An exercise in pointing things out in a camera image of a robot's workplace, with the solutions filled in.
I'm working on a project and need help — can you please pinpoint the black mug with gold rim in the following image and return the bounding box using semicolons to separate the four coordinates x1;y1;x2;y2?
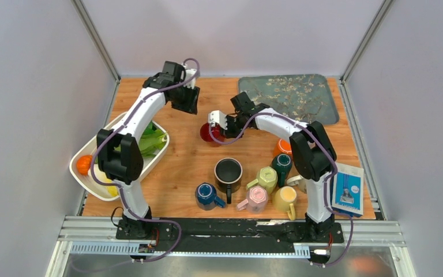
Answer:
214;158;243;204

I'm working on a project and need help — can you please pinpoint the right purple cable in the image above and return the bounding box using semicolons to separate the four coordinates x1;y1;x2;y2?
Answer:
208;111;355;268

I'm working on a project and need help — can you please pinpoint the navy blue mug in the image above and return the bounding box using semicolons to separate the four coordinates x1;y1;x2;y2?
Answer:
194;182;227;211

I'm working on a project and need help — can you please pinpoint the cream white mug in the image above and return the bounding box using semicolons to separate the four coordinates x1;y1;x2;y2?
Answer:
286;175;307;194

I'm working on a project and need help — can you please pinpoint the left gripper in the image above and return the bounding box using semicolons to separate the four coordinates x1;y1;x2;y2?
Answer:
169;83;200;115

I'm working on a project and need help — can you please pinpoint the green leafy vegetable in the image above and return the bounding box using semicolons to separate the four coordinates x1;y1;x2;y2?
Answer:
138;122;167;157

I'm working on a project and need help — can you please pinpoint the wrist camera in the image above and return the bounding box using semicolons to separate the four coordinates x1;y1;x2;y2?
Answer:
208;110;227;130
185;68;199;80

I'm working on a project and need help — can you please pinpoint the dark green mug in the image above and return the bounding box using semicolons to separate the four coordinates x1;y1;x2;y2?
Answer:
271;154;292;188

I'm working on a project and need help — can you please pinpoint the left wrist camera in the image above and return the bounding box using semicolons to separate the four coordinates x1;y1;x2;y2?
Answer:
185;68;199;80

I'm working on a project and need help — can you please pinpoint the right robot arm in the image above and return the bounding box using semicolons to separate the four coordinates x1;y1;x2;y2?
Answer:
208;92;337;241

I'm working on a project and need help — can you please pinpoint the yellow mug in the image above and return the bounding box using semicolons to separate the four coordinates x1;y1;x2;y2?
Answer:
272;186;297;220

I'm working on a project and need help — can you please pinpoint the pink faceted mug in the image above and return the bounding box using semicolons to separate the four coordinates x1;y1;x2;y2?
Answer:
236;186;268;214

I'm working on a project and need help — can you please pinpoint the blue and white box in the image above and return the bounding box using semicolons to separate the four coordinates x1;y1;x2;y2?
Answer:
331;163;364;218

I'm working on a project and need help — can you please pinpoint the small orange pumpkin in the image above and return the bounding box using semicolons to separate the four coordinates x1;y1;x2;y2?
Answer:
76;155;92;175

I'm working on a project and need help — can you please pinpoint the red mug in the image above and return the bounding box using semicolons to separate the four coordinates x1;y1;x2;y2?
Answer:
200;123;224;147

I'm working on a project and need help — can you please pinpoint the orange mug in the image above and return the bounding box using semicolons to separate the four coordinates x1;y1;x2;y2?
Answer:
273;139;292;157

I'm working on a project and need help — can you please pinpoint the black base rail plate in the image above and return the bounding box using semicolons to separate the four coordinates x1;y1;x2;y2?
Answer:
115;218;344;254

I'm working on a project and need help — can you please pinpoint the floral blue tray mat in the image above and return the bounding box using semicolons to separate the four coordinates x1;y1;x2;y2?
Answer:
238;74;340;125

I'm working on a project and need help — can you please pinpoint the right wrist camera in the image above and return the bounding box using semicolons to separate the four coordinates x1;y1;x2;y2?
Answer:
208;110;227;130

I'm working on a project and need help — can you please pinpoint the light green faceted mug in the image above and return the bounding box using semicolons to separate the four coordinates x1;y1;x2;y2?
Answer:
246;166;278;194

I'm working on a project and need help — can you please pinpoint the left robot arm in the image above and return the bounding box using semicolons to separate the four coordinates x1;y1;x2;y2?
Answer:
93;61;200;239

